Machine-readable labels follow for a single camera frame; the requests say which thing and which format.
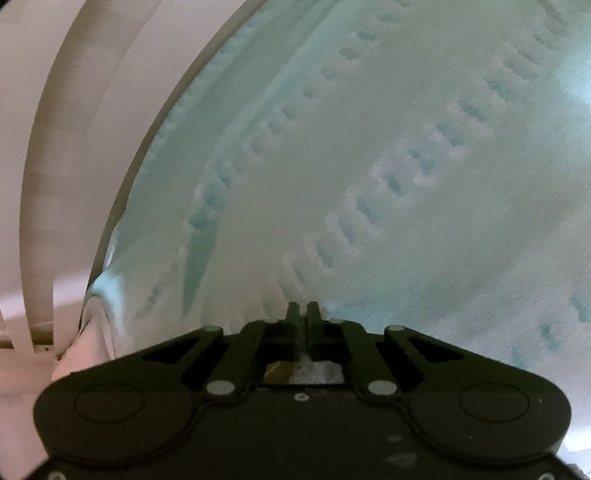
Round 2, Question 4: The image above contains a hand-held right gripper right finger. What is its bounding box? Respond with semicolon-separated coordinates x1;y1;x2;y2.
304;301;465;402

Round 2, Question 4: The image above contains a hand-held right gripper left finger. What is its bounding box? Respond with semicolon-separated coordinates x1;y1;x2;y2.
137;302;301;402

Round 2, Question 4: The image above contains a printed fuzzy blanket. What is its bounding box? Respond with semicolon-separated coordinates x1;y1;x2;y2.
85;0;591;462

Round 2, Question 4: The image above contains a white bed sheet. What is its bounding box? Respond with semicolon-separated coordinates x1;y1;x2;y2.
54;295;117;372

